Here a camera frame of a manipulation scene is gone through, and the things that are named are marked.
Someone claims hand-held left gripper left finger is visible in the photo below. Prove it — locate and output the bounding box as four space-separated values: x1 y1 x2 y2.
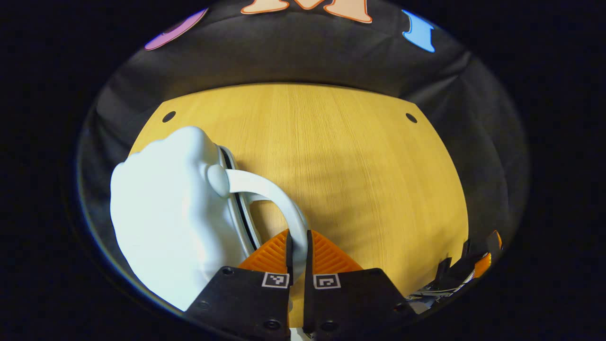
184 230 293 340

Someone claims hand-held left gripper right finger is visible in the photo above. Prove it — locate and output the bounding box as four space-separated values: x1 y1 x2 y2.
303 230 418 340

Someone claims light blue suitcase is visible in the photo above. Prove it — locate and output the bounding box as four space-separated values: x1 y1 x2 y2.
110 126 309 312

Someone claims black backdrop cloth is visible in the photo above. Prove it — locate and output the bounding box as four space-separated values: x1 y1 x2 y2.
76 0 528 294

